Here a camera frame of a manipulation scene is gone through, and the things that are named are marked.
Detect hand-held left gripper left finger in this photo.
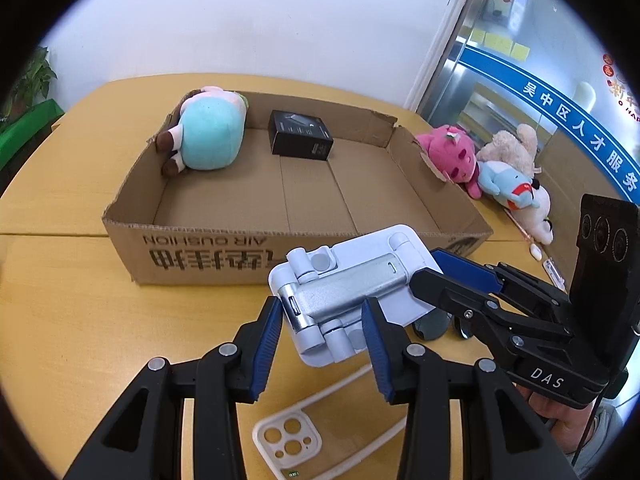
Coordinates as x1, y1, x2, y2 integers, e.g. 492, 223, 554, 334
65, 296, 285, 480

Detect beige teddy bear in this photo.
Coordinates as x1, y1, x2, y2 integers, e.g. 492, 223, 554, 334
475, 124, 543, 177

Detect person's right forearm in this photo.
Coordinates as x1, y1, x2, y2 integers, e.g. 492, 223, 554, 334
565, 402, 626, 478

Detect blue door banner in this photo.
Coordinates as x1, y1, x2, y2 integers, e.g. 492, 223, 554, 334
457, 47, 640, 206

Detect white plush toy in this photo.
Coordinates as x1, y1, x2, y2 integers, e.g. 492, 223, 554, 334
510, 187, 556, 246

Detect large potted green plant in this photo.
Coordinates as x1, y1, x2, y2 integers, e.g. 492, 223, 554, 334
0, 47, 58, 116

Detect blue elephant plush toy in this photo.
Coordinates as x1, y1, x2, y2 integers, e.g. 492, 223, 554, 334
477, 160, 543, 211

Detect black product box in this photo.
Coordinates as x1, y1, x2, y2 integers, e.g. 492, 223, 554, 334
268, 109, 335, 162

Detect white folding phone stand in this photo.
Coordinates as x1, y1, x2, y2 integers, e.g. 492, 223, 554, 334
267, 225, 443, 368

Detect person's right hand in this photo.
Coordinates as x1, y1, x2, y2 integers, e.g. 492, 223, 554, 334
515, 384, 601, 453

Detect white phone case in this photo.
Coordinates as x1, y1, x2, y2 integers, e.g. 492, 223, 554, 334
251, 360, 406, 480

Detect teal and pink plush toy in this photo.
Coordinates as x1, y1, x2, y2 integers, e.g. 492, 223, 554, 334
154, 86, 249, 177

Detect black sunglasses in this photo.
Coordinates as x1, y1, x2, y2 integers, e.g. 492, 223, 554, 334
412, 307, 476, 342

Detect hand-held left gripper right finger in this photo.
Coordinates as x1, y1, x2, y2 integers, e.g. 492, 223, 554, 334
361, 297, 578, 480

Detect glass door with metal frame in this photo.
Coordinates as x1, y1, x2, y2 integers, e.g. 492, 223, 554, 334
407, 0, 640, 206

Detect brown cardboard box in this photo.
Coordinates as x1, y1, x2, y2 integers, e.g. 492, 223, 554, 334
101, 91, 494, 286

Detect red round door sticker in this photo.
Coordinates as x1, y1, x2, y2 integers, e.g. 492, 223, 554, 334
601, 52, 640, 122

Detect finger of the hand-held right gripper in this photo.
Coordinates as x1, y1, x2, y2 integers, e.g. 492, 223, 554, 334
430, 248, 574, 311
409, 268, 574, 356

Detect black cable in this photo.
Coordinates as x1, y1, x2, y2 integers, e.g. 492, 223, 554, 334
569, 394, 607, 467

